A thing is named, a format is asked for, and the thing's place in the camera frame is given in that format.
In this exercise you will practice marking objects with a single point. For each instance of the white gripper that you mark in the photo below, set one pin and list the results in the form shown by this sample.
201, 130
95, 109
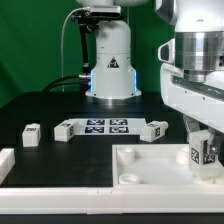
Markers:
195, 106

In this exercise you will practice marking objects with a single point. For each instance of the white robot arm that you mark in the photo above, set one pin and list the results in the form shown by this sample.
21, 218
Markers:
192, 70

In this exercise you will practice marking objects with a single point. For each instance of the white U-shaped obstacle fence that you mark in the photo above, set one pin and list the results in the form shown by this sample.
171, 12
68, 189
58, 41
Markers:
118, 199

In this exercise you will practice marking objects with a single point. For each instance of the AprilTag marker sheet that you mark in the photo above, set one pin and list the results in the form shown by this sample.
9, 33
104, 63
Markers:
108, 126

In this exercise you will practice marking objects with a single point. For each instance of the green backdrop curtain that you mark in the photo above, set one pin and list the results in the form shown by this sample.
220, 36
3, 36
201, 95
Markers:
37, 45

